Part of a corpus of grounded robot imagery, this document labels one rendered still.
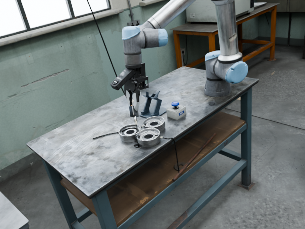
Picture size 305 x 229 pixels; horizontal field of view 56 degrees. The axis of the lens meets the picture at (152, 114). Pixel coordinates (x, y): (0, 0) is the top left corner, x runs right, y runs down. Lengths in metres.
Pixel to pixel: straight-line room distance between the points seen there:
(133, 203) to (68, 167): 0.34
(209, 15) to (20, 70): 2.08
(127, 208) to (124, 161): 0.25
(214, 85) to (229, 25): 0.36
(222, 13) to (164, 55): 2.30
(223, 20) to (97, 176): 0.87
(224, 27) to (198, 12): 2.19
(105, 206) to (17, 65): 1.77
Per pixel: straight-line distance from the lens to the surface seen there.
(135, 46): 1.22
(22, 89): 2.73
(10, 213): 1.38
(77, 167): 1.25
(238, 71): 1.46
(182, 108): 1.43
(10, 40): 2.57
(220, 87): 1.61
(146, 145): 1.23
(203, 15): 3.54
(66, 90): 2.90
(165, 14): 1.39
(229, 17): 1.39
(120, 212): 1.35
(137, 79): 1.25
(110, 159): 1.23
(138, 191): 1.42
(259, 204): 2.10
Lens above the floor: 1.49
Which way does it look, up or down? 27 degrees down
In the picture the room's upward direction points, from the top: 10 degrees counter-clockwise
